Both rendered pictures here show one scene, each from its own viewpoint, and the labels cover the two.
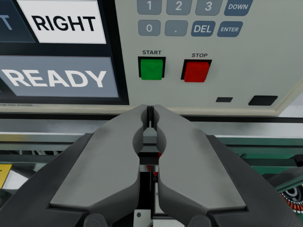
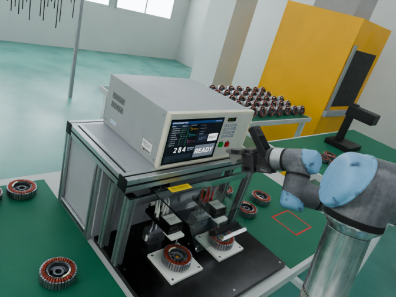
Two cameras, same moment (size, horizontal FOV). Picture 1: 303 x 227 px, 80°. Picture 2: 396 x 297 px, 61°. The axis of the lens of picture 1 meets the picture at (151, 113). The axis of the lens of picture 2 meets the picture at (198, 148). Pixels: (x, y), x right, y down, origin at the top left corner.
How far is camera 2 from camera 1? 1.20 m
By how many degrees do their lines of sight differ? 48
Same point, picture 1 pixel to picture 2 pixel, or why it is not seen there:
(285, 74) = (238, 143)
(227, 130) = not seen: hidden behind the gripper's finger
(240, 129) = not seen: hidden behind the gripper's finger
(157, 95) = (218, 152)
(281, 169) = (244, 174)
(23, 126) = (192, 167)
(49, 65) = (204, 146)
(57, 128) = (200, 165)
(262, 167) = (240, 174)
